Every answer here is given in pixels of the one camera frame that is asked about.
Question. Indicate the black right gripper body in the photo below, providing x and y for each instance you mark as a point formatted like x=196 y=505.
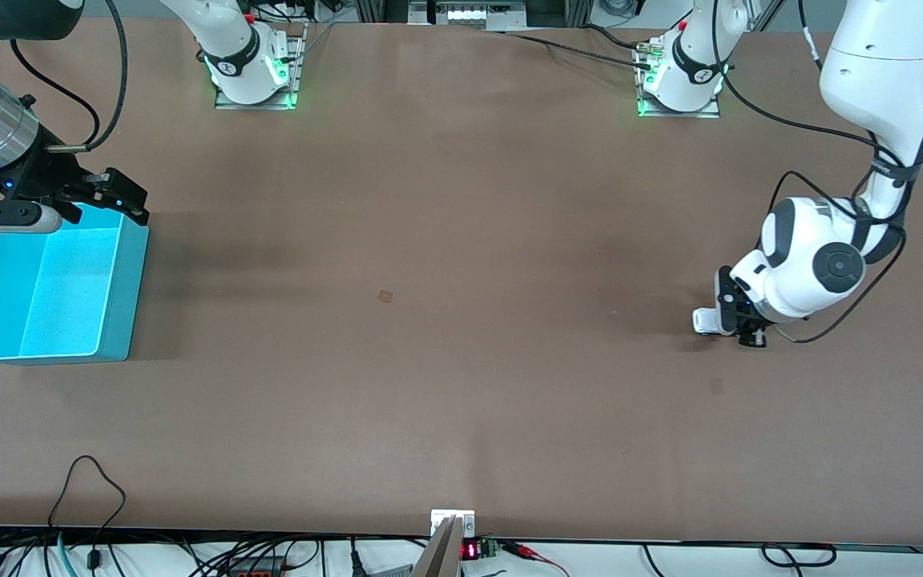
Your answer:
x=51 y=176

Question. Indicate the white jeep toy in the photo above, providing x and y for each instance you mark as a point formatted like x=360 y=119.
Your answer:
x=703 y=320

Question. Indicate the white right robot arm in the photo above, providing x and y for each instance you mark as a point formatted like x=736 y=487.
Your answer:
x=229 y=40

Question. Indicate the teal plastic bin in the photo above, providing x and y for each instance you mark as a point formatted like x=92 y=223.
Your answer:
x=61 y=296

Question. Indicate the red alligator clip lead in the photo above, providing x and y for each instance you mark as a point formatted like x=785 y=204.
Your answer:
x=524 y=550

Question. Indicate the green terminal block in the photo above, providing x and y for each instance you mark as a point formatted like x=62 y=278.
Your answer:
x=490 y=548

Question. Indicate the red digit display module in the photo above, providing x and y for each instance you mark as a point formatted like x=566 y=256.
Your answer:
x=470 y=550

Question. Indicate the grey control box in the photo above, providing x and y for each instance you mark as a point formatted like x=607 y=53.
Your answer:
x=468 y=12

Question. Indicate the black power plug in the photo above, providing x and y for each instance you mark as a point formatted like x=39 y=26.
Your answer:
x=356 y=561

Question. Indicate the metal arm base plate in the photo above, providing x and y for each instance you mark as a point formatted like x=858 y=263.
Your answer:
x=295 y=80
x=679 y=114

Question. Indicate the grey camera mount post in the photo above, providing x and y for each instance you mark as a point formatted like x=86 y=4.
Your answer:
x=439 y=553

